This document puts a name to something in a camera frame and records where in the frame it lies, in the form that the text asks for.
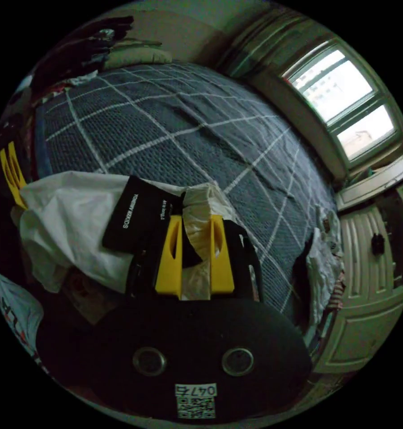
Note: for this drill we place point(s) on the pale green pillow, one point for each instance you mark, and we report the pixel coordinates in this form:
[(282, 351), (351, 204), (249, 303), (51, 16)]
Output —
[(137, 55)]

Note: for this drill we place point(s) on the white shorts with black patches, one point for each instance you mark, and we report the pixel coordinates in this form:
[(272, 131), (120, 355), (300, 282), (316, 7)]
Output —
[(73, 228)]

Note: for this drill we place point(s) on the white panelled cupboard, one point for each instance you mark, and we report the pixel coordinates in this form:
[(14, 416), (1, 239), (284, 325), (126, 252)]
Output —
[(362, 295)]

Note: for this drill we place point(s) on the pile of dark clothes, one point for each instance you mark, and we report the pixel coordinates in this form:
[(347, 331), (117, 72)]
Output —
[(77, 57)]

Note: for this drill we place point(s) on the pile of white clothes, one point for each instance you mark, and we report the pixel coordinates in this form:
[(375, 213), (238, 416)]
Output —
[(323, 268)]

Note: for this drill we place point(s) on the bed with grey checked quilt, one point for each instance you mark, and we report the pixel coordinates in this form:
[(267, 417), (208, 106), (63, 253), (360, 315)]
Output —
[(188, 134)]

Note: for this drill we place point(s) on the window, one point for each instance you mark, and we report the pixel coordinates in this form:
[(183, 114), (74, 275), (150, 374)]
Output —
[(349, 100)]

